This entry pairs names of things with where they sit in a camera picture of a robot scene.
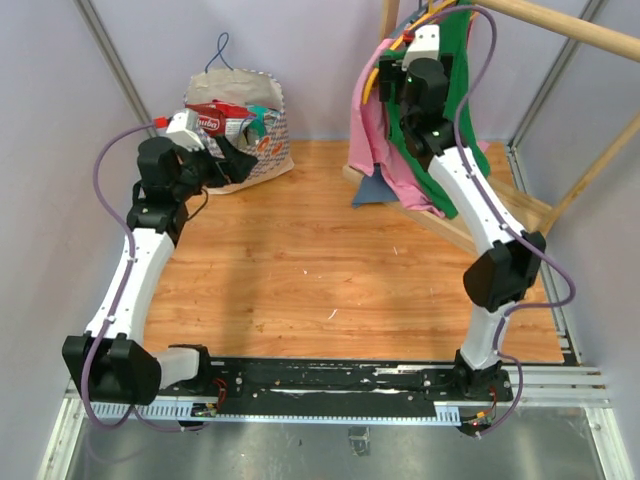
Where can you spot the pink shirt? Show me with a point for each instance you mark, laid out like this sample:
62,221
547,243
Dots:
366,125

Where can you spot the grey hanger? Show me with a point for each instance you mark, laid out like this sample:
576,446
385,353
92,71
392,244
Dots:
393,23

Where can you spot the blue checkered paper bag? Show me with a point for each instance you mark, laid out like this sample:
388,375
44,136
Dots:
221,81

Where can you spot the green tank top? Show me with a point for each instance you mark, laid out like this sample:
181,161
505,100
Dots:
414,187

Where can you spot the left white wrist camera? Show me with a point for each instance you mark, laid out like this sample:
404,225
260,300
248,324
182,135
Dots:
182,129

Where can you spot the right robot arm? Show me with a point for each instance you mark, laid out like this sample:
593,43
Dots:
507,263

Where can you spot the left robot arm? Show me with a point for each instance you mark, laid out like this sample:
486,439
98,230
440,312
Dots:
108,362

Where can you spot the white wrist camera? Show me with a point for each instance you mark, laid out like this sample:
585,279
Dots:
425,44
182,129

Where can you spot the teal snack packet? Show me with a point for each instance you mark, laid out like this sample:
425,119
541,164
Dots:
258,123

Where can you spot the red chips bag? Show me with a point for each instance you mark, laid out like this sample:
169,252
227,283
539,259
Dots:
217,117

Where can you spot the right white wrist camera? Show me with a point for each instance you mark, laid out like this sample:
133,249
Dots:
425,44

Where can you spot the wooden clothes rack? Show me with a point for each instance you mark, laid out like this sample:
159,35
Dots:
530,211

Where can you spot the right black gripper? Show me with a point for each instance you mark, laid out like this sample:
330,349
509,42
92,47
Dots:
390,71

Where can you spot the blue crumpled cloth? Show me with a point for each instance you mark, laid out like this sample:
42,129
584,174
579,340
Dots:
373,190

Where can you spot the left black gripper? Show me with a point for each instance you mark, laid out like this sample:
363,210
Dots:
235,168

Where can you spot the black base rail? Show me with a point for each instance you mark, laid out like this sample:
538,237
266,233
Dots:
352,392

